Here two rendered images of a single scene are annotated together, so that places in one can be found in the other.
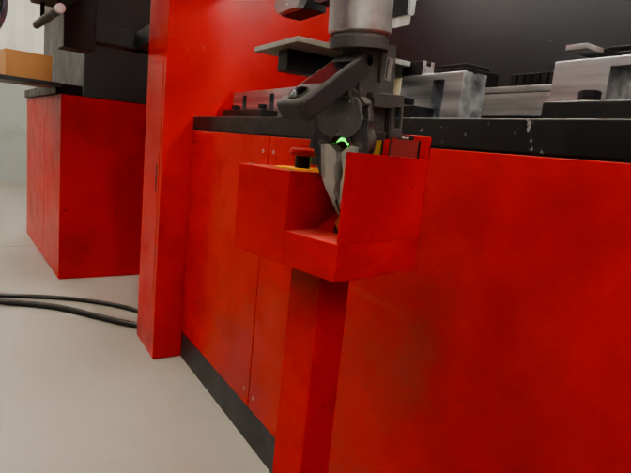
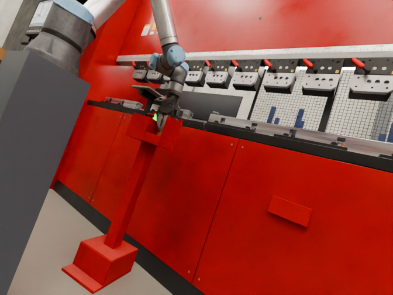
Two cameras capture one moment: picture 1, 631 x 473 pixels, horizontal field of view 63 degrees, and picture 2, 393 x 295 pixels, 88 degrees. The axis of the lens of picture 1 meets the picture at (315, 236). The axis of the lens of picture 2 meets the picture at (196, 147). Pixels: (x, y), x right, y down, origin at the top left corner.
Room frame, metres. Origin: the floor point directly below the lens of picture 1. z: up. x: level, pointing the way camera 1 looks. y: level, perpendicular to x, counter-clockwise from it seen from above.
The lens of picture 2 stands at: (-0.37, 0.19, 0.64)
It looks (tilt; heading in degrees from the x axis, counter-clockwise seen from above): 5 degrees up; 337
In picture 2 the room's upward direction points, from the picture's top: 19 degrees clockwise
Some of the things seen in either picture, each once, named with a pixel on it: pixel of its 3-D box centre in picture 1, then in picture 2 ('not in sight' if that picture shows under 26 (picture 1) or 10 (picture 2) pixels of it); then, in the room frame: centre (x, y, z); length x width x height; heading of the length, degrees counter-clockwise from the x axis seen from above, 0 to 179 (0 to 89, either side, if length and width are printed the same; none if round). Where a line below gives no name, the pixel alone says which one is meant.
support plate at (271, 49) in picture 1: (331, 56); (154, 95); (1.09, 0.00, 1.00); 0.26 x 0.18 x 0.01; 122
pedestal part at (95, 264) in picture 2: not in sight; (103, 258); (0.68, 0.01, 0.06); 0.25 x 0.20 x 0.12; 135
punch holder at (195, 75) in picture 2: not in sight; (196, 73); (1.02, -0.21, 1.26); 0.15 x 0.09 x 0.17; 32
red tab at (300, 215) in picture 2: not in sight; (289, 210); (0.22, -0.54, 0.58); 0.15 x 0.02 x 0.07; 32
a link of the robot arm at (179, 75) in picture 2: not in sight; (179, 73); (0.64, -0.02, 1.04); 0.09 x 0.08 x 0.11; 99
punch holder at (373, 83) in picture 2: not in sight; (372, 79); (0.18, -0.75, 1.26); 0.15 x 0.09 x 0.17; 32
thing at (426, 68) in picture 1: (395, 72); not in sight; (1.15, -0.14, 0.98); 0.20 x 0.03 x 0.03; 32
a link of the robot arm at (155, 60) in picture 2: not in sight; (162, 64); (0.61, 0.07, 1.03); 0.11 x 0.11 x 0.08; 9
